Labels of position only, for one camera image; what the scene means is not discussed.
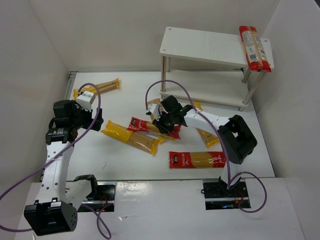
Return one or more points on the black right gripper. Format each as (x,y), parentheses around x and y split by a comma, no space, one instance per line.
(164,122)

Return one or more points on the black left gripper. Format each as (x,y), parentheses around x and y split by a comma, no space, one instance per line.
(94,119)

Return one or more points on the red pasta bag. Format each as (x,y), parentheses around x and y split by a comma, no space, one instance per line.
(196,160)
(254,51)
(139,125)

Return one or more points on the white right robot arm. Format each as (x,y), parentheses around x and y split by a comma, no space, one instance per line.
(236,138)

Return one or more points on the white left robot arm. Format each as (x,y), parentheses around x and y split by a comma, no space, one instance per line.
(55,209)

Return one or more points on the yellow pasta bag centre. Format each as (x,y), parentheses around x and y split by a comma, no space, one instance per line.
(161,138)

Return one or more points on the yellow pasta bag left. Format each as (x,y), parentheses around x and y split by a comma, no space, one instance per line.
(132,138)

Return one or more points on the red pasta bag front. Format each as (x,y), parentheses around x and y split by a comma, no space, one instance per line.
(196,160)

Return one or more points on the thin yellow pasta bag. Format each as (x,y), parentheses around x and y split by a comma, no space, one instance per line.
(102,87)

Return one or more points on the yellow pasta bag right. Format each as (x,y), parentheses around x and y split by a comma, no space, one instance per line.
(208,138)

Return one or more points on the white two-tier shelf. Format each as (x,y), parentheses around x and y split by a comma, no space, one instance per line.
(212,67)

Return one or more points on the red pasta bag on shelf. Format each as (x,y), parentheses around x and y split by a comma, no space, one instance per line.
(254,51)

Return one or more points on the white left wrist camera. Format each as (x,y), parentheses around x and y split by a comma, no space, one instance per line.
(85,100)

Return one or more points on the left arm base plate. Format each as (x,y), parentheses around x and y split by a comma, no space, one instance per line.
(103,200)

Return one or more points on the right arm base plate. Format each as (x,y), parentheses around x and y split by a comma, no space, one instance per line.
(216,199)

